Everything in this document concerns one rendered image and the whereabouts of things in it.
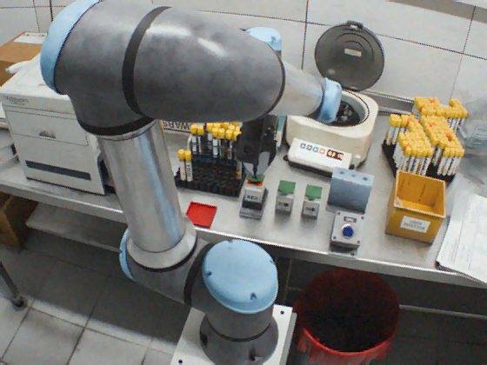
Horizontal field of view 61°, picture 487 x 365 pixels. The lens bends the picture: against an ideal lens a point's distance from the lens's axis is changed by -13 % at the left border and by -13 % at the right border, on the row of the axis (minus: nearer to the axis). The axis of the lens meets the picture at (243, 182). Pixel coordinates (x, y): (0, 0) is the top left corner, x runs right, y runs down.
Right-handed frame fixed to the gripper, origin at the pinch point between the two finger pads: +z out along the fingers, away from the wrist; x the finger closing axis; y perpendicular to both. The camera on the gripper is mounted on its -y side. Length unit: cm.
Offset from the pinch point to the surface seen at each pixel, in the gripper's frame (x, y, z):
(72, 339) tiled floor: 72, -14, 98
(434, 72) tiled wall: -47, 57, -7
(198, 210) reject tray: 12.5, -5.1, 10.0
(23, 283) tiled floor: 110, 4, 98
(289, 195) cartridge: -8.4, -0.1, 4.6
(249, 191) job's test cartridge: 0.9, -1.8, 3.9
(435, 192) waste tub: -45.7, 10.4, 4.3
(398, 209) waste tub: -34.6, -1.6, 1.4
